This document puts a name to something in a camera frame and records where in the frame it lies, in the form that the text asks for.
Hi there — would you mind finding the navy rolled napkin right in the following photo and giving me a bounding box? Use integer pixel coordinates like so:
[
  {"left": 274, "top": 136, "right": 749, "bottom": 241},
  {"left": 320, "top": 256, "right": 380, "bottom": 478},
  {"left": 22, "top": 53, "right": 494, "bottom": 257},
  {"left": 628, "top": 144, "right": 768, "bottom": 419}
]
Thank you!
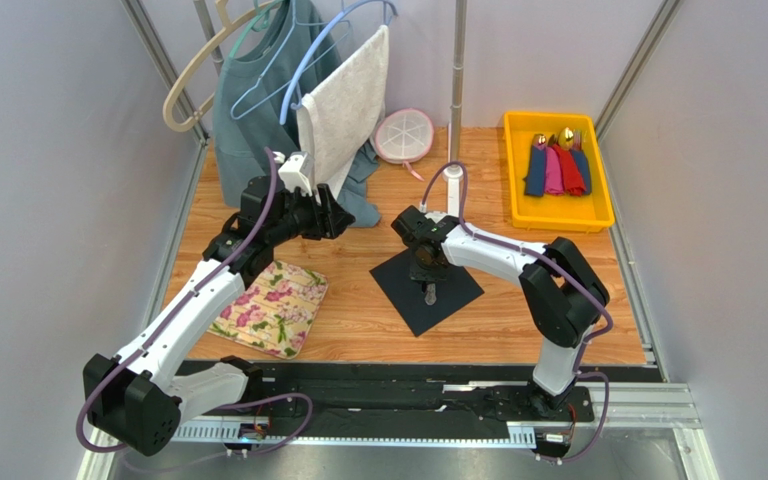
[{"left": 570, "top": 148, "right": 592, "bottom": 195}]

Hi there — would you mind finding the light blue clothes hanger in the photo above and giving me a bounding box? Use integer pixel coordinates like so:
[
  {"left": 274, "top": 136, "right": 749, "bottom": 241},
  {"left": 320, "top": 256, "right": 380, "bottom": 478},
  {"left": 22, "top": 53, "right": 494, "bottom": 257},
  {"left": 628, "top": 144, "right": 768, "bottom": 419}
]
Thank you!
[{"left": 229, "top": 0, "right": 400, "bottom": 127}]

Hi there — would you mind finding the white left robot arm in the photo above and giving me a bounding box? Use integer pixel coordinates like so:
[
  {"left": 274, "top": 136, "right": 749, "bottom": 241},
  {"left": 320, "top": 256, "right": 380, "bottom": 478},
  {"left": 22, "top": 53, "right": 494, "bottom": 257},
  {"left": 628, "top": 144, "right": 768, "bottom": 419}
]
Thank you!
[{"left": 76, "top": 177, "right": 355, "bottom": 456}]

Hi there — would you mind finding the floral placemat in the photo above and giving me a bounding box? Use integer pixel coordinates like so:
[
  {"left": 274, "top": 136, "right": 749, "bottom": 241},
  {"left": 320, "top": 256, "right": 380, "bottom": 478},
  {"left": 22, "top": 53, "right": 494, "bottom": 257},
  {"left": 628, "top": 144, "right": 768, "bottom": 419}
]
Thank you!
[{"left": 209, "top": 261, "right": 329, "bottom": 359}]

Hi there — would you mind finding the black paper napkin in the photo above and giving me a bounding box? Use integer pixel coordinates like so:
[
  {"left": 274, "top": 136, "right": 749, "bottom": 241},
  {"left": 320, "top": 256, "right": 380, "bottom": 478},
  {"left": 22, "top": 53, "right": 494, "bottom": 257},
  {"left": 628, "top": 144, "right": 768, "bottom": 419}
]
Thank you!
[{"left": 370, "top": 250, "right": 484, "bottom": 337}]

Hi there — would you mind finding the teal hanging shirt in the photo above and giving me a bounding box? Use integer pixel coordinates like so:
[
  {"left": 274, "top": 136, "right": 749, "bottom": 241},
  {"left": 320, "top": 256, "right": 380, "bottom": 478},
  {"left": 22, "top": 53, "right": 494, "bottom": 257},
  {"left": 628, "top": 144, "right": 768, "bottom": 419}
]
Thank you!
[{"left": 212, "top": 0, "right": 383, "bottom": 230}]

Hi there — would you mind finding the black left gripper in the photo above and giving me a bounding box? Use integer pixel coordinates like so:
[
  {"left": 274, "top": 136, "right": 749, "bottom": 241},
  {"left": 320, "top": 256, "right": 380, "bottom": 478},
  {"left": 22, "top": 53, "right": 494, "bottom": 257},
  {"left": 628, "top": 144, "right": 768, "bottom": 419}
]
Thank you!
[{"left": 267, "top": 184, "right": 356, "bottom": 248}]

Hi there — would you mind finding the navy rolled napkin left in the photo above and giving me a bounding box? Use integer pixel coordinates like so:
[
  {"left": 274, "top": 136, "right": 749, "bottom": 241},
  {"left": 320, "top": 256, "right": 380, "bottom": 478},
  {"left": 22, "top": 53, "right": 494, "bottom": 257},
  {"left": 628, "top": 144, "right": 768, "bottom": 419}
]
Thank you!
[{"left": 524, "top": 144, "right": 546, "bottom": 197}]

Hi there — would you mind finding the teal clothes hanger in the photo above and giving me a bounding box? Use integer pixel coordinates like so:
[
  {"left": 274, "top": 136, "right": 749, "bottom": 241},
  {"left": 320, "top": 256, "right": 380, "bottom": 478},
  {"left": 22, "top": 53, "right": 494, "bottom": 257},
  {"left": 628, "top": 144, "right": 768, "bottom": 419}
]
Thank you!
[{"left": 224, "top": 1, "right": 290, "bottom": 65}]

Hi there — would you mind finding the pink rolled napkin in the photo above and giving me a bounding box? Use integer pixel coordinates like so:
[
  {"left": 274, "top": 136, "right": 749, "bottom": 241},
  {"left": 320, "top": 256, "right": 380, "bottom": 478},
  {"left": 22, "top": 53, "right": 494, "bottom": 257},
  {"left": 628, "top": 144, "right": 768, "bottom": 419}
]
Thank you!
[{"left": 544, "top": 146, "right": 565, "bottom": 195}]

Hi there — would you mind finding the beige clothes hanger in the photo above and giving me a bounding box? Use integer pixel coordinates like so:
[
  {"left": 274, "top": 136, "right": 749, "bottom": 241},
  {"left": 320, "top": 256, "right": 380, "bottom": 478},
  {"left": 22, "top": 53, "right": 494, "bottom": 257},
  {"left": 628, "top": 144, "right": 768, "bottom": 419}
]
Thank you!
[{"left": 162, "top": 0, "right": 283, "bottom": 133}]

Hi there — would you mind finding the gold spoon in bin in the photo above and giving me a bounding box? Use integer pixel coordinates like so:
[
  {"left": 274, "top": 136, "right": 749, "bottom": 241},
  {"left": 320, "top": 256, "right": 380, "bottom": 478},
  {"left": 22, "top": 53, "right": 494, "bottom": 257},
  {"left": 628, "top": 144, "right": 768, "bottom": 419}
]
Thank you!
[{"left": 557, "top": 127, "right": 577, "bottom": 151}]

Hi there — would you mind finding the white hanging towel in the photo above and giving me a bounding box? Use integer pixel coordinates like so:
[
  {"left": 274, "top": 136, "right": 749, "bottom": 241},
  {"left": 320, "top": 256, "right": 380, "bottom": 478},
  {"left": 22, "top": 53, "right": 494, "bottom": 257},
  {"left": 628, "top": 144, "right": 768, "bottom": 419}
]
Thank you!
[{"left": 296, "top": 25, "right": 390, "bottom": 227}]

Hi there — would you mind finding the navy rolled napkin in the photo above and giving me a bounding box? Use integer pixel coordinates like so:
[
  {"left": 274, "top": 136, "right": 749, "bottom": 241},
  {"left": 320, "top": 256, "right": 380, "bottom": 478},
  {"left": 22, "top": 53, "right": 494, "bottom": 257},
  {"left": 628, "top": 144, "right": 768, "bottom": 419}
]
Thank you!
[
  {"left": 570, "top": 148, "right": 592, "bottom": 195},
  {"left": 524, "top": 144, "right": 546, "bottom": 197}
]

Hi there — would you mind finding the red rolled napkin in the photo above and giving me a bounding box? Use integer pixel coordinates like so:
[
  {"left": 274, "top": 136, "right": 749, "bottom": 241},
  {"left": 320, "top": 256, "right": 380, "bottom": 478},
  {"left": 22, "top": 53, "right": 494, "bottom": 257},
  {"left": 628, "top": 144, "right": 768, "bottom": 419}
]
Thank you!
[{"left": 552, "top": 145, "right": 586, "bottom": 197}]

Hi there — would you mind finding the metal rack pole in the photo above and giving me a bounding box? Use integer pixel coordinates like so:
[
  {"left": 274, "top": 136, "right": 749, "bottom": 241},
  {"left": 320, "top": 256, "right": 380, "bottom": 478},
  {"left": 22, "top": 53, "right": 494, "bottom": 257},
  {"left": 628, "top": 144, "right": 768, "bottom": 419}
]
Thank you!
[{"left": 443, "top": 0, "right": 468, "bottom": 216}]

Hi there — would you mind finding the yellow plastic bin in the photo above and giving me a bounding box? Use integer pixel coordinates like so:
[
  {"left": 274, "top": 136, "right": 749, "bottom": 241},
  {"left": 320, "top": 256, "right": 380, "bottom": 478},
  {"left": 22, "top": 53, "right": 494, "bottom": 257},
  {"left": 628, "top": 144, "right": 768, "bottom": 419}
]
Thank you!
[{"left": 503, "top": 111, "right": 615, "bottom": 233}]

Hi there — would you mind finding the pink white mesh basket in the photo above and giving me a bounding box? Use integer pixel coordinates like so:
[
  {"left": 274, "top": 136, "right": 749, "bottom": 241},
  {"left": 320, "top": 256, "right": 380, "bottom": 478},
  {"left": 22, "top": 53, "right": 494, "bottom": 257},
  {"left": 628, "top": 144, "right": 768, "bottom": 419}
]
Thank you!
[{"left": 371, "top": 108, "right": 434, "bottom": 181}]

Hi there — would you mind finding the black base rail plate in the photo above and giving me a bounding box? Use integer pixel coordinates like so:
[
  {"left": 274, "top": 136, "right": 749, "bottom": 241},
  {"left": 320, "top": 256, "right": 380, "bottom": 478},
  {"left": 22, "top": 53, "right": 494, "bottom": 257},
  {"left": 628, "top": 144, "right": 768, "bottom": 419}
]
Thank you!
[{"left": 177, "top": 360, "right": 595, "bottom": 442}]

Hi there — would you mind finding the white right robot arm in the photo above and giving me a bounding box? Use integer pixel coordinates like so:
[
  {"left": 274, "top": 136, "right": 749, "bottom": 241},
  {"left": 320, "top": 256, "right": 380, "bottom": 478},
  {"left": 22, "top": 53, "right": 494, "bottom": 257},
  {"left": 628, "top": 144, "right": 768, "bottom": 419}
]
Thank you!
[{"left": 391, "top": 206, "right": 613, "bottom": 416}]

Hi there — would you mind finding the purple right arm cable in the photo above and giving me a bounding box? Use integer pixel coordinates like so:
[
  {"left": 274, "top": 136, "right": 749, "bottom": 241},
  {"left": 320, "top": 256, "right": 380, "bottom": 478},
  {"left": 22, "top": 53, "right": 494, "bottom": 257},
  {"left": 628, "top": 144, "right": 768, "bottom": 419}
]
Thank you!
[{"left": 418, "top": 160, "right": 615, "bottom": 465}]

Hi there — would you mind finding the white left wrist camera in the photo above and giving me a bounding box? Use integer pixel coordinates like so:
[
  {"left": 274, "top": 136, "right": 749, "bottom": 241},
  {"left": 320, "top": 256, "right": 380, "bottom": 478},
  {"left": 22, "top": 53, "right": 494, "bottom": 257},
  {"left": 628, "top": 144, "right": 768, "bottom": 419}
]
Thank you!
[{"left": 275, "top": 151, "right": 315, "bottom": 197}]

